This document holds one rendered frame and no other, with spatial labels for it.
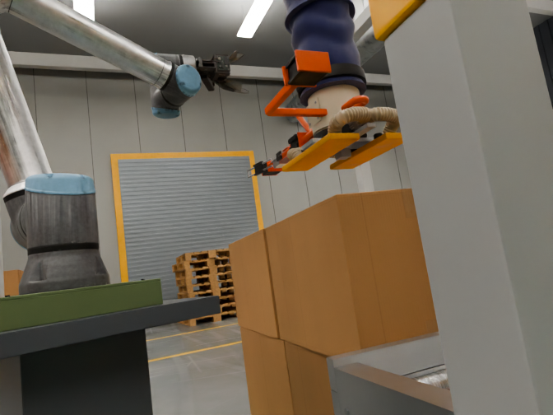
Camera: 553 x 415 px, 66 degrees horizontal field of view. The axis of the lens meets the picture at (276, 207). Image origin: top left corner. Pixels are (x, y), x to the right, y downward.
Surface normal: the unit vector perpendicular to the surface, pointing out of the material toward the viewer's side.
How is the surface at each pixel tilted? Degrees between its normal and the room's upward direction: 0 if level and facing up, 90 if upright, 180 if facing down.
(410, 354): 90
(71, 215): 91
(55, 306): 90
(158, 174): 90
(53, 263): 71
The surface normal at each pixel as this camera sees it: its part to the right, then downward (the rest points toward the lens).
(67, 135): 0.37, -0.18
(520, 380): -0.93, 0.08
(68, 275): 0.40, -0.50
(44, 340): 0.66, -0.20
